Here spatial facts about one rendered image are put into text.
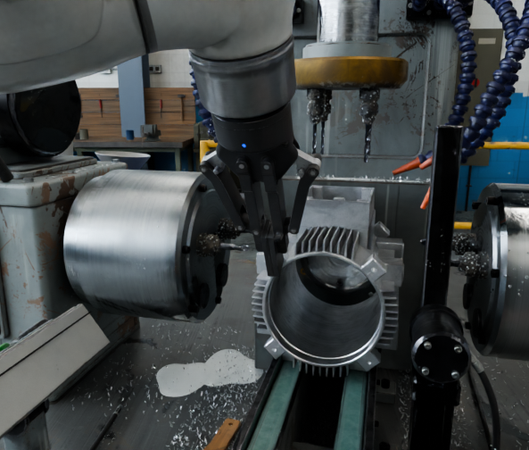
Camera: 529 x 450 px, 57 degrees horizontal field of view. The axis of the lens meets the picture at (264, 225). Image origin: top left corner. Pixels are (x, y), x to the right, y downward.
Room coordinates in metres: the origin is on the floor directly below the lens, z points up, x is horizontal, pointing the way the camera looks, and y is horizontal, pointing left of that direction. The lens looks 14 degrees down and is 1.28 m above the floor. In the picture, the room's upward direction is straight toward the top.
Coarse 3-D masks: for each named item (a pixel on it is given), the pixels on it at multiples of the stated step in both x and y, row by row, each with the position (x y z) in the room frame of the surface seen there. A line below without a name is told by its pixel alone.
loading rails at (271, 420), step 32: (288, 384) 0.57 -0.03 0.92; (320, 384) 0.71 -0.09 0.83; (352, 384) 0.57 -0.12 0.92; (384, 384) 0.71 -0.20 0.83; (256, 416) 0.49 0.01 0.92; (288, 416) 0.52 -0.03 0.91; (352, 416) 0.50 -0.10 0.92; (256, 448) 0.45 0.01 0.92; (288, 448) 0.52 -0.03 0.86; (320, 448) 0.54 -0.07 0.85; (352, 448) 0.45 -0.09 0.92; (384, 448) 0.56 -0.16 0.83
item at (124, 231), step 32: (96, 192) 0.75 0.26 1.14; (128, 192) 0.74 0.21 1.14; (160, 192) 0.73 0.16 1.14; (192, 192) 0.72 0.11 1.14; (96, 224) 0.71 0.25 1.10; (128, 224) 0.70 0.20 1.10; (160, 224) 0.69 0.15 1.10; (192, 224) 0.71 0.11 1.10; (224, 224) 0.82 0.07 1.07; (64, 256) 0.72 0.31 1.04; (96, 256) 0.69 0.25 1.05; (128, 256) 0.68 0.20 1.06; (160, 256) 0.67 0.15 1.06; (192, 256) 0.70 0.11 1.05; (224, 256) 0.84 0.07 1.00; (96, 288) 0.70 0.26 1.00; (128, 288) 0.69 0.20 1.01; (160, 288) 0.67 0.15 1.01; (192, 288) 0.70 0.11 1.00; (192, 320) 0.71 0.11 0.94
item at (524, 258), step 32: (512, 192) 0.64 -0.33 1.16; (480, 224) 0.70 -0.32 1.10; (512, 224) 0.59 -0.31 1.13; (480, 256) 0.62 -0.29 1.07; (512, 256) 0.57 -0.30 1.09; (480, 288) 0.65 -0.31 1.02; (512, 288) 0.56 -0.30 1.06; (480, 320) 0.62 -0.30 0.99; (512, 320) 0.56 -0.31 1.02; (480, 352) 0.63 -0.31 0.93; (512, 352) 0.58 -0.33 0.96
